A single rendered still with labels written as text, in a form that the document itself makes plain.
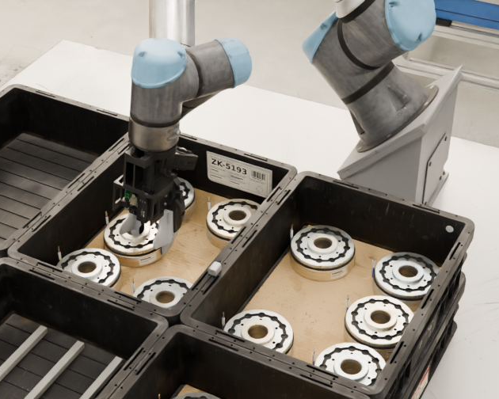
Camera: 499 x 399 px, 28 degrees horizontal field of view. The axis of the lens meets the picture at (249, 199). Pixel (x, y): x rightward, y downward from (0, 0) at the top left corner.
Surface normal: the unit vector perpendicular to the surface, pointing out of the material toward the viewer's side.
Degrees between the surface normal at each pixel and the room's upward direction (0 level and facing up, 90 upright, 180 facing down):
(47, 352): 0
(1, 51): 0
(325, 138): 0
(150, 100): 86
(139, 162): 84
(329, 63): 96
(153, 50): 8
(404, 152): 90
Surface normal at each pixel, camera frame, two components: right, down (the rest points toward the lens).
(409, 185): -0.45, 0.55
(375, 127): -0.61, 0.29
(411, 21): 0.61, -0.17
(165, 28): -0.22, -0.26
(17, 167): -0.01, -0.79
